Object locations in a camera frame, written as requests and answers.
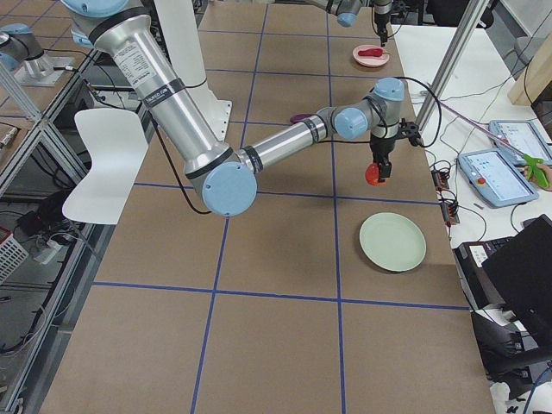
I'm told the aluminium camera post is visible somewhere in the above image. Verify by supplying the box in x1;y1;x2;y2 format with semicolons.
409;0;499;135

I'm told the pink plate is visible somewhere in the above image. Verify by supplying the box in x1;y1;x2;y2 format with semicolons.
353;44;390;67

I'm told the near teach pendant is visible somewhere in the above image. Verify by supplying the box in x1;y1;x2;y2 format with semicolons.
458;149;538;208

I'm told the red pomegranate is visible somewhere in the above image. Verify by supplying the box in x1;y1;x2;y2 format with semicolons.
365;163;386;186

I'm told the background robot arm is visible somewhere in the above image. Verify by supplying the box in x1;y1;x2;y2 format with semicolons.
1;23;54;85

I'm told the white plastic basket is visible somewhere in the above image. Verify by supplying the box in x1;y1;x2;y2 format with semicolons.
0;227;28;283

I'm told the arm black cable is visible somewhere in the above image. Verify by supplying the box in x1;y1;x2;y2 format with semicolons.
379;76;442;150

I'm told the black laptop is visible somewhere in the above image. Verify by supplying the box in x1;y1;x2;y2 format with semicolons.
454;215;551;331

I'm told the green plate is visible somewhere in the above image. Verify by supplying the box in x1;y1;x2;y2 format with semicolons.
359;212;427;273

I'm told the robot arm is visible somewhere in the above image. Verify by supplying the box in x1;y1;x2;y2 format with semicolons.
306;0;392;45
64;1;405;216

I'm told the red chili pepper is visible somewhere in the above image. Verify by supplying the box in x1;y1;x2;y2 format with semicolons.
357;47;387;58

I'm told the purple eggplant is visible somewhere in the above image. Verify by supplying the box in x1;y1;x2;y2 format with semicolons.
289;113;317;124

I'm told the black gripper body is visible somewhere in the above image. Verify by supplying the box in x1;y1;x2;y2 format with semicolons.
370;135;396;166
373;0;391;39

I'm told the teach pendant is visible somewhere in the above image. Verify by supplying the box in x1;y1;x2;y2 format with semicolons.
489;120;551;166
458;149;538;208

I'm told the person hand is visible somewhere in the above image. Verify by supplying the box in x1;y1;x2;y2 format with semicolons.
537;164;552;191

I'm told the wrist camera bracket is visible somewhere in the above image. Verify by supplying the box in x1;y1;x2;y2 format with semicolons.
397;118;423;147

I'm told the far teach pendant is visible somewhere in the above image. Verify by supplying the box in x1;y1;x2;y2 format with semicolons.
489;120;551;166

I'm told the white chair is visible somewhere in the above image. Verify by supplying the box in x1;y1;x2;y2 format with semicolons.
62;108;148;225

